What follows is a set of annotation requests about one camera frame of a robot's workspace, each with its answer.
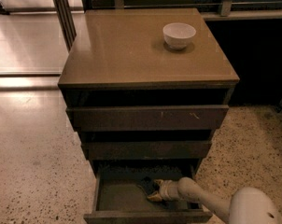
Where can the middle drawer front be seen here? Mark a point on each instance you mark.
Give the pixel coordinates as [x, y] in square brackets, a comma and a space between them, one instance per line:
[146, 150]

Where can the dark sponge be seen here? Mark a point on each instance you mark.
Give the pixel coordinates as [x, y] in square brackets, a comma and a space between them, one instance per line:
[147, 185]

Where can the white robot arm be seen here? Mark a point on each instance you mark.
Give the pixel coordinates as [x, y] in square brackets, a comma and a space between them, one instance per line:
[247, 205]

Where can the white ceramic bowl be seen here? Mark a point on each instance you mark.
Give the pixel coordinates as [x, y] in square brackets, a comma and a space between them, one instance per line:
[178, 35]

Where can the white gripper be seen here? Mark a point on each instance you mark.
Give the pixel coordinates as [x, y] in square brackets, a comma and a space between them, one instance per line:
[166, 190]

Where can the open bottom drawer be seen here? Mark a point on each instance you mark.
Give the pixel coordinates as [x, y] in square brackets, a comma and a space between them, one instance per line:
[119, 200]

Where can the top drawer front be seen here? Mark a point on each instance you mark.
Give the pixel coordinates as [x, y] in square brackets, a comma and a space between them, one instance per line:
[147, 118]

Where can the brown drawer cabinet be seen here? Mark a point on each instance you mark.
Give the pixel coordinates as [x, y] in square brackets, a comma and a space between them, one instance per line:
[120, 58]

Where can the metal door frame post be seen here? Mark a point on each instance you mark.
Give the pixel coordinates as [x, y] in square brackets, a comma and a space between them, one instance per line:
[66, 21]

